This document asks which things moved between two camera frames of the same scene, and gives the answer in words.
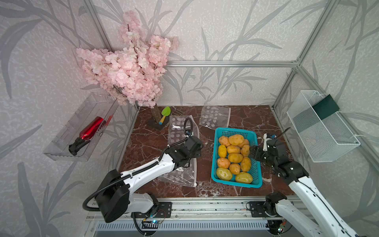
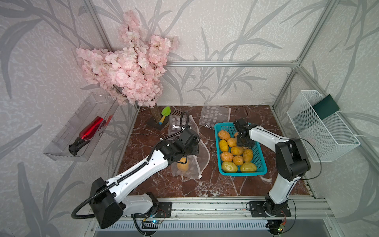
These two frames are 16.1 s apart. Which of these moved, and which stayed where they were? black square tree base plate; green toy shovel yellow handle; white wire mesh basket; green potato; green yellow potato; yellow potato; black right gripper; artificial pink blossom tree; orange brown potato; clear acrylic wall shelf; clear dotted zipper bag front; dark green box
Moved: black right gripper; green potato; clear dotted zipper bag front; yellow potato; green yellow potato; orange brown potato
Stayed: black square tree base plate; artificial pink blossom tree; green toy shovel yellow handle; white wire mesh basket; dark green box; clear acrylic wall shelf
